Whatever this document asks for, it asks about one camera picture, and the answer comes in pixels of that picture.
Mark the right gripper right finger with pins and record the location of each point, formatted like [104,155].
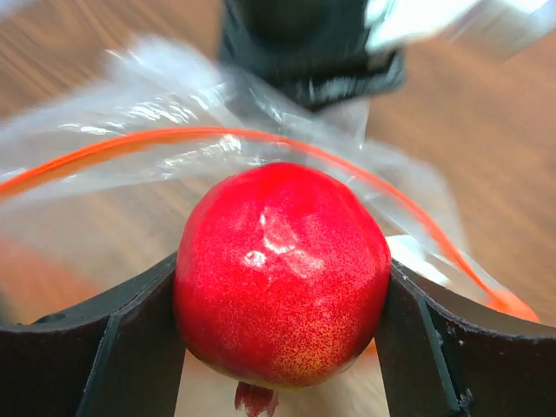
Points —
[442,354]

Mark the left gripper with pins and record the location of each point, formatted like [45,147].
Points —
[313,52]

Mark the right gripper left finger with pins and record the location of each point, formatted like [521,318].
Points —
[116,354]

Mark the clear zip top bag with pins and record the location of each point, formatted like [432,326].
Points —
[96,186]

